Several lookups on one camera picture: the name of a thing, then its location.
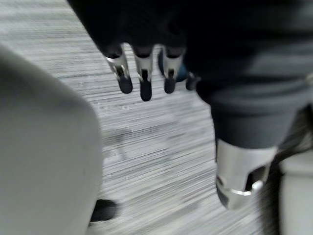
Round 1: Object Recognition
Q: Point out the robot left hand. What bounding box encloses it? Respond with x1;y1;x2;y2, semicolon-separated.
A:
67;0;313;211

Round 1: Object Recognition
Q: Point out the blue object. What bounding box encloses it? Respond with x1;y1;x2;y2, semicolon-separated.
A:
158;48;189;83

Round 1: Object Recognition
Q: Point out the light grey furniture piece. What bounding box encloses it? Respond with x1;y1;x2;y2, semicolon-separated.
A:
278;151;313;235

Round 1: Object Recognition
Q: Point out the dark robot foot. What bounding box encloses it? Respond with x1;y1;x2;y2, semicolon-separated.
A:
89;199;118;222

